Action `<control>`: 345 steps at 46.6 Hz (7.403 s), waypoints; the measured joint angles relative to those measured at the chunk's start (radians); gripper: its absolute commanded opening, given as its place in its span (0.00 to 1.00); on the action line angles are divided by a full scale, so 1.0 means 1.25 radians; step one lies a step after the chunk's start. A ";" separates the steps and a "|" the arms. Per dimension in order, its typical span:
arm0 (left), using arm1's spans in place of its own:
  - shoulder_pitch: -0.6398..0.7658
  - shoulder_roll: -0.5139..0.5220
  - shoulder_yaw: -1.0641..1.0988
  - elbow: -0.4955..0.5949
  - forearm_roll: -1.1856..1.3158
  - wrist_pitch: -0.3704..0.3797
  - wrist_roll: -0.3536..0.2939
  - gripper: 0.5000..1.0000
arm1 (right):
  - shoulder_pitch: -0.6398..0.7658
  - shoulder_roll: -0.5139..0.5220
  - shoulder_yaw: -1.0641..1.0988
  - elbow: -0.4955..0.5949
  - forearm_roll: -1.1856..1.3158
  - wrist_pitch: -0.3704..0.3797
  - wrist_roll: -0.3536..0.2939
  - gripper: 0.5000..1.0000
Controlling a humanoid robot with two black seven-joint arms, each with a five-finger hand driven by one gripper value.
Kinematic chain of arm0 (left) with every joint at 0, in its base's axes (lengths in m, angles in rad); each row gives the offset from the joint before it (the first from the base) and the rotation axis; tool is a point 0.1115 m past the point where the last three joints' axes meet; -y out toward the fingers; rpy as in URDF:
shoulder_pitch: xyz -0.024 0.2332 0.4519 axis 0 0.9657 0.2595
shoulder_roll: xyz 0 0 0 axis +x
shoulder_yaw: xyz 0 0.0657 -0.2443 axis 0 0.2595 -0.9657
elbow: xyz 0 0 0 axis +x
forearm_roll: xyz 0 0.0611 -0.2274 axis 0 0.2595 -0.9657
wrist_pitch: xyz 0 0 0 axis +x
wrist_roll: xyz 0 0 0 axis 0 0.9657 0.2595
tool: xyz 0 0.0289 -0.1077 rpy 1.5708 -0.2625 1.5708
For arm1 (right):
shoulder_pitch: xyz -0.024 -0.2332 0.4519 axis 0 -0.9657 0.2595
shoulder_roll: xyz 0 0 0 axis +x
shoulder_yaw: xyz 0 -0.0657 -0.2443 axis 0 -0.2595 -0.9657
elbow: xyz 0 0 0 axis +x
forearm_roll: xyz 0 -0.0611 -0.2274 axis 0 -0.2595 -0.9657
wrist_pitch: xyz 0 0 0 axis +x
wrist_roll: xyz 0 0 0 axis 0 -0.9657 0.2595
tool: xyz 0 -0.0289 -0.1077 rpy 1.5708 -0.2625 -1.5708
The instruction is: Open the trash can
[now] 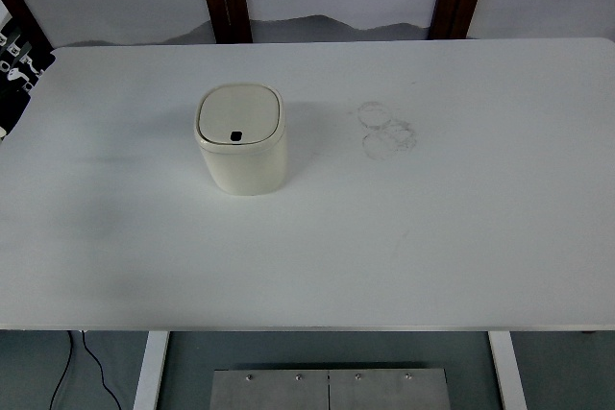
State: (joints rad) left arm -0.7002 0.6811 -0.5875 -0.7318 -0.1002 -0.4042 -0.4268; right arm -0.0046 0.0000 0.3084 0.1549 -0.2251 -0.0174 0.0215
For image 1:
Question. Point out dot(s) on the white table leg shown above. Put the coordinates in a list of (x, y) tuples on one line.
[(151, 371), (507, 371)]

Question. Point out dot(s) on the left white table leg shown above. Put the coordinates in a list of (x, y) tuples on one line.
[(151, 371)]

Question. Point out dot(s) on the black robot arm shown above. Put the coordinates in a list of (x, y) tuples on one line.
[(22, 65)]

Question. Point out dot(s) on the cream plastic trash can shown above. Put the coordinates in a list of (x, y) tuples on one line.
[(241, 132)]

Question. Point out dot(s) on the grey metal base plate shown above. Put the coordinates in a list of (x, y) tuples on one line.
[(330, 389)]

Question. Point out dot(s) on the far left dark post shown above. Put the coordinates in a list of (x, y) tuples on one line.
[(19, 10)]

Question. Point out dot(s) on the right white table leg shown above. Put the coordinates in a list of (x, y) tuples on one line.
[(507, 371)]

